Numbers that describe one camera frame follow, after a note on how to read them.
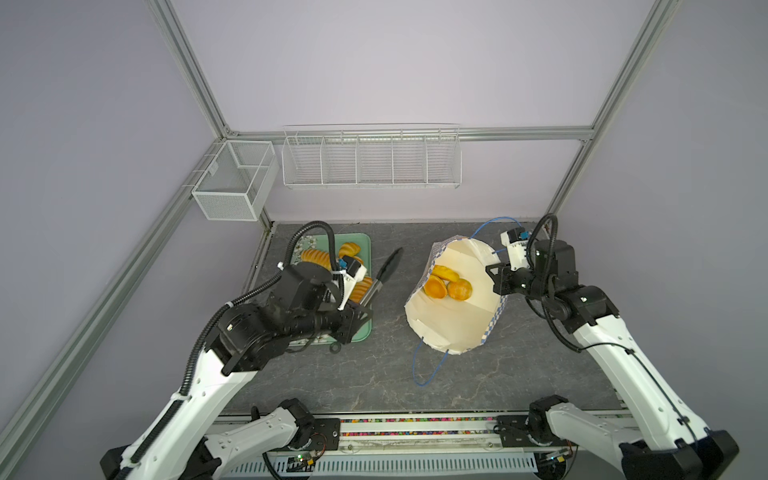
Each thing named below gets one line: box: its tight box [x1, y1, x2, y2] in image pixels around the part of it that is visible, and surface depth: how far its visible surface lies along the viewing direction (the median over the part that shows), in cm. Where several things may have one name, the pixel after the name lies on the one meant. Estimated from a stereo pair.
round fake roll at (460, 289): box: [447, 278, 473, 301], surface depth 96 cm
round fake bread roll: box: [424, 275, 447, 299], surface depth 97 cm
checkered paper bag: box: [404, 235, 508, 355], surface depth 95 cm
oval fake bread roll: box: [432, 264, 460, 282], surface depth 97 cm
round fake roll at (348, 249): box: [338, 242, 360, 259], surface depth 107 cm
